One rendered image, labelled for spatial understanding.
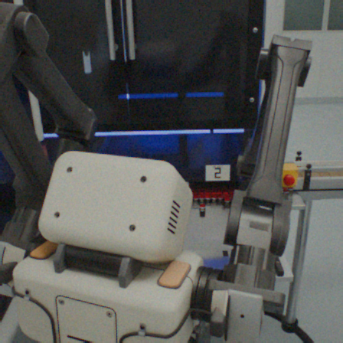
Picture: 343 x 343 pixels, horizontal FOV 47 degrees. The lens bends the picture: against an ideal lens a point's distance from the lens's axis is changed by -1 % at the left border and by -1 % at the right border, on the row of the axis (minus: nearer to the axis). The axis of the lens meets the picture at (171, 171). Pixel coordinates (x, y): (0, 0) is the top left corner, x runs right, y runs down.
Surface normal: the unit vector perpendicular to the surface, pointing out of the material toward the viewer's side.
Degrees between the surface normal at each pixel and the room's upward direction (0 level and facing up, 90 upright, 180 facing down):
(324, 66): 90
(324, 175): 0
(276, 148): 50
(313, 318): 0
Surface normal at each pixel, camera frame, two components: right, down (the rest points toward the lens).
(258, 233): -0.03, -0.45
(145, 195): -0.26, -0.32
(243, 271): -0.40, -0.50
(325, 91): -0.01, 0.42
